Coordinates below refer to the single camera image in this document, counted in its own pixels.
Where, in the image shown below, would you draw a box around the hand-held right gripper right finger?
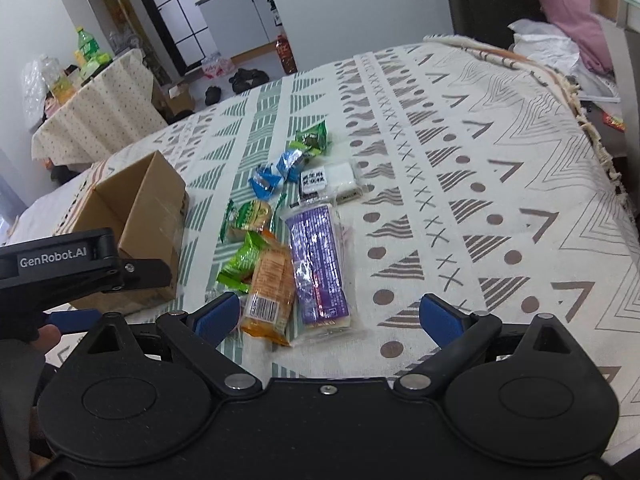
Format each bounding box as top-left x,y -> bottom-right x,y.
394,293 -> 593,397

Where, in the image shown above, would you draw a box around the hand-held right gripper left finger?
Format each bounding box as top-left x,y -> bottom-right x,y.
75,291 -> 264,397

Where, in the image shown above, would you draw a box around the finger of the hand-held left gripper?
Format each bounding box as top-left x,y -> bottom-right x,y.
116,258 -> 172,292
42,309 -> 105,334

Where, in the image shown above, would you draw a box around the orange snack packet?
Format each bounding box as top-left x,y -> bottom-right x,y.
240,232 -> 297,347

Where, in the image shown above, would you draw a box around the bright green snack packet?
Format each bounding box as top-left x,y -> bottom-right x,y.
216,231 -> 273,295

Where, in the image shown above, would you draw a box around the brown cardboard box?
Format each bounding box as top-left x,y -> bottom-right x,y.
52,150 -> 191,313

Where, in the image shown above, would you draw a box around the green and yellow snack packet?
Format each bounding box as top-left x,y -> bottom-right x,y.
221,199 -> 273,243

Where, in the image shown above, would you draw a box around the long purple snack packet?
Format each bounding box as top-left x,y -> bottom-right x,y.
280,199 -> 368,348

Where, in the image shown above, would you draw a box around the white packet with black label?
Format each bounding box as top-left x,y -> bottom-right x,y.
298,160 -> 373,206

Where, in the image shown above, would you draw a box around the person's left forearm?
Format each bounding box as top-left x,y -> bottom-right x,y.
0,339 -> 48,480

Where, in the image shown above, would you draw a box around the person's left hand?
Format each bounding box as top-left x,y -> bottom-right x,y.
31,324 -> 63,361

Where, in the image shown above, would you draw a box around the table with dotted cloth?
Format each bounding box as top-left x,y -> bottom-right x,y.
31,50 -> 168,166

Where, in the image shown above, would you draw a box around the blue and green snack packet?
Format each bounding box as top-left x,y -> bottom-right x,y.
276,141 -> 313,183

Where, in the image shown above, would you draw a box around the yellow drink bottle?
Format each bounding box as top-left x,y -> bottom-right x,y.
50,72 -> 76,104

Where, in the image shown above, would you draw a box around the small cardboard box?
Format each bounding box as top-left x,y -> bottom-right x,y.
167,82 -> 195,117

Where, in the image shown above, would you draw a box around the clear plastic bag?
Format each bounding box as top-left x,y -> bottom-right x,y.
21,57 -> 63,106

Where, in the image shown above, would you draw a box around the dark green snack packet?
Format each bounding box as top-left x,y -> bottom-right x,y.
294,120 -> 333,157

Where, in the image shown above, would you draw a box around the black shoes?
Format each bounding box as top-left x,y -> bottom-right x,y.
229,67 -> 271,95

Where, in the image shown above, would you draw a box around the pink and white bag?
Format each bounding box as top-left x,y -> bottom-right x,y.
200,52 -> 235,78

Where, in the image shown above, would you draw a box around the green plastic bottle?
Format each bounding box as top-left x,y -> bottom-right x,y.
75,26 -> 102,68

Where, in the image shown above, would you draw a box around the red-brown drink bottle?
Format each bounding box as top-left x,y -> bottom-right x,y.
275,34 -> 297,75

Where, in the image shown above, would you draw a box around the black-framed sliding door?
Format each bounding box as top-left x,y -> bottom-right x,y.
122,0 -> 221,68

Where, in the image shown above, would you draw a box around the white cabinet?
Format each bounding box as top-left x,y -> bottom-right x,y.
195,0 -> 286,61

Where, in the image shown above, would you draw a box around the white plastic bag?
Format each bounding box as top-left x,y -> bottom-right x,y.
507,19 -> 583,68

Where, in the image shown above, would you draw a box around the black chair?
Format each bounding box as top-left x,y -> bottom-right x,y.
440,0 -> 576,48

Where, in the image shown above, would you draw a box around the pink pillow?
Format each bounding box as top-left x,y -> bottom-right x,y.
534,0 -> 616,73

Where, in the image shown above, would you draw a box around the white wooden board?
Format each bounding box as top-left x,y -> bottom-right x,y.
589,0 -> 640,31

